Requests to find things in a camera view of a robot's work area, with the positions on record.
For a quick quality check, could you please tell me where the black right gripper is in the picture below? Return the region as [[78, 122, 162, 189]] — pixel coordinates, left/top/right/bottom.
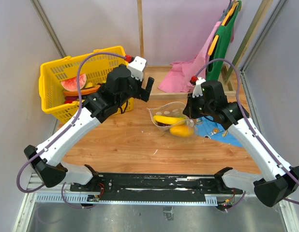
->
[[183, 91, 214, 119]]

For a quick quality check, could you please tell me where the long yellow banana toy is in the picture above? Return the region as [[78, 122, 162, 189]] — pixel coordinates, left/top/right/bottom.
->
[[153, 115, 185, 125]]

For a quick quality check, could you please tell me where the clear zip top bag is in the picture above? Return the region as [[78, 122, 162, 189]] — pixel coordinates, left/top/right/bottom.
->
[[148, 101, 198, 138]]

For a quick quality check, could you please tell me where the yellow mango toy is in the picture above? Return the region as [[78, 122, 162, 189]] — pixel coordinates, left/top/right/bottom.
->
[[169, 124, 194, 138]]

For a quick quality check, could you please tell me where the dark purple mangosteen toy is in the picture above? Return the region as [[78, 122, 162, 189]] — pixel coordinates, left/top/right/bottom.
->
[[157, 122, 171, 128]]

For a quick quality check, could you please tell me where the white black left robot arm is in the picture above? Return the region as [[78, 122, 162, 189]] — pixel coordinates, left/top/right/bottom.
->
[[24, 57, 154, 191]]

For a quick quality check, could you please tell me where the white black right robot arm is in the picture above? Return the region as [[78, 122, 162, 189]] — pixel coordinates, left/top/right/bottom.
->
[[183, 77, 299, 207]]

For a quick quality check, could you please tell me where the blue cartoon print cloth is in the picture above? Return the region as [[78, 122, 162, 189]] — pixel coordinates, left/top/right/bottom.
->
[[195, 116, 243, 147]]

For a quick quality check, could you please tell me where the green cloth garment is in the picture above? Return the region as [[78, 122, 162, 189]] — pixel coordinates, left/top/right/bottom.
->
[[206, 0, 242, 81]]

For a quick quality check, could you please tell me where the pink cloth garment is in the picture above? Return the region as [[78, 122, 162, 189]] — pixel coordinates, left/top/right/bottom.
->
[[158, 21, 221, 93]]

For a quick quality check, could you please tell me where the yellow clothes hanger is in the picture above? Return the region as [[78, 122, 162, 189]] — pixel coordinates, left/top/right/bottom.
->
[[208, 35, 219, 56]]

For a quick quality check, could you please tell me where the watermelon slice toy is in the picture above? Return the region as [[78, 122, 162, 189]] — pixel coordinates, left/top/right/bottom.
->
[[60, 73, 87, 91]]

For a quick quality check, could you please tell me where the red chili pepper toy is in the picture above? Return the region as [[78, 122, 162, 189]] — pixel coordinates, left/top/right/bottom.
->
[[64, 96, 79, 104]]

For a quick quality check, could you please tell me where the orange hot dog toy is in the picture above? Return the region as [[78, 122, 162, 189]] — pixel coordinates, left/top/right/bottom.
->
[[63, 85, 100, 97]]

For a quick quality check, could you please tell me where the yellow plastic shopping basket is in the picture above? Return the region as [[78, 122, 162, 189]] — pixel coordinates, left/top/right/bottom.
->
[[39, 54, 128, 124]]

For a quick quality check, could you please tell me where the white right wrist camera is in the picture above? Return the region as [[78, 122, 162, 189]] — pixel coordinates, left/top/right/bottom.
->
[[190, 76, 206, 98]]

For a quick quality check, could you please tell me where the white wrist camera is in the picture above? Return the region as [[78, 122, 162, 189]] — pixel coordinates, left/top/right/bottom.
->
[[190, 76, 206, 98], [127, 56, 147, 82]]

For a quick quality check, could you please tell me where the wooden clothes rack frame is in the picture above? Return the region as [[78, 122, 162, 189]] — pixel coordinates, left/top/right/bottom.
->
[[136, 0, 273, 100]]

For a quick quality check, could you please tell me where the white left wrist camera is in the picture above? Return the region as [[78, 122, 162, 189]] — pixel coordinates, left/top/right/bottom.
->
[[127, 56, 147, 82]]

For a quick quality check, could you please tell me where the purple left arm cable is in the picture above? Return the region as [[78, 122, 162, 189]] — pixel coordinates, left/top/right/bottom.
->
[[16, 52, 133, 210]]

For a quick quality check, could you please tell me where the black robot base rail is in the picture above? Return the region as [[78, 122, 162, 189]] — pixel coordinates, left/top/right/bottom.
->
[[70, 173, 243, 204]]

